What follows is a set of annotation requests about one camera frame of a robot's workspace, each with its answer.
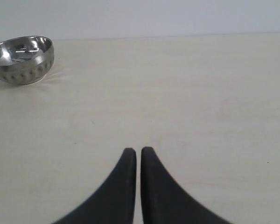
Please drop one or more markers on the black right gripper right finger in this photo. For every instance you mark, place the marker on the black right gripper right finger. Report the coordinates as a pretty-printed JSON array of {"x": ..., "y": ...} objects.
[{"x": 164, "y": 201}]

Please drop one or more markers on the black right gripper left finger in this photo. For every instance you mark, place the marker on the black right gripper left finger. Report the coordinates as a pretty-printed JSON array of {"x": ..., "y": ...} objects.
[{"x": 114, "y": 201}]

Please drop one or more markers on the ribbed stainless steel bowl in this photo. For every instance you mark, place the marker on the ribbed stainless steel bowl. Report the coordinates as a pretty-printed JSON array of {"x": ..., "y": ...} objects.
[{"x": 25, "y": 60}]

